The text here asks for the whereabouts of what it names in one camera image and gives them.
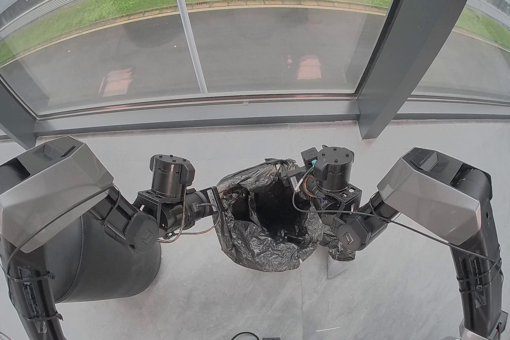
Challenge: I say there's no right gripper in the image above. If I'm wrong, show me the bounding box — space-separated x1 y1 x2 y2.
281 167 320 204

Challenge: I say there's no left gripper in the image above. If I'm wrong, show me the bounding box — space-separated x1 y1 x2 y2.
184 187 224 229

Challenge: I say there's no black plastic bag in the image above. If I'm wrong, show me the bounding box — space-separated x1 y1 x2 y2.
215 157 356 274

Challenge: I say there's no window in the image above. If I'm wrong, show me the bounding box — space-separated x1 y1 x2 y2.
0 0 510 148

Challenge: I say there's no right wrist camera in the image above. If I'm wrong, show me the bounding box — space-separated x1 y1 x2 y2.
301 147 320 172

